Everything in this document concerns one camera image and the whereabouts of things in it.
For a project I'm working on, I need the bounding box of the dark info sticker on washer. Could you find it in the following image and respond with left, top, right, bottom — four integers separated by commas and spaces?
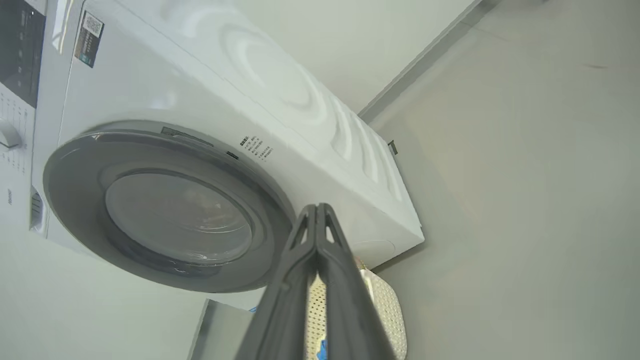
74, 11, 105, 69

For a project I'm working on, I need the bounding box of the light grey flat panel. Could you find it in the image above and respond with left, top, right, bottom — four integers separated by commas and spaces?
187, 299, 263, 360

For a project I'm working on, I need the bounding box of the cream perforated laundry basket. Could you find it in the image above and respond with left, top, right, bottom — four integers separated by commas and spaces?
304, 257, 407, 360

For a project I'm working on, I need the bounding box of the round grey glass washer door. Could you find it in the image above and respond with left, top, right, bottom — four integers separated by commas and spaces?
42, 120, 297, 294

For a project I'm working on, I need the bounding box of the silver washer control knob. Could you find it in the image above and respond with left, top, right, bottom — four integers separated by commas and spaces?
0, 119, 24, 151

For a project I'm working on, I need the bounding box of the black washer display panel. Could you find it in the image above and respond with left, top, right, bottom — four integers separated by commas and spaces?
0, 0, 47, 109

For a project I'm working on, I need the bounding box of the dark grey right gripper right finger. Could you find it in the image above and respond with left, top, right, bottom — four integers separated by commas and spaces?
317, 202, 398, 360

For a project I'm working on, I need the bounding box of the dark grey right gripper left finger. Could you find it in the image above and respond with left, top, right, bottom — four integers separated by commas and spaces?
235, 203, 319, 360

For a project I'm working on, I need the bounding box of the round washer filter cover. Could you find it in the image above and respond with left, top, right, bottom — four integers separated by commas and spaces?
350, 240, 397, 268

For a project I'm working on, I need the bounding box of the white front-load washing machine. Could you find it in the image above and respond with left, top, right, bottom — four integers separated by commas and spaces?
0, 0, 426, 312

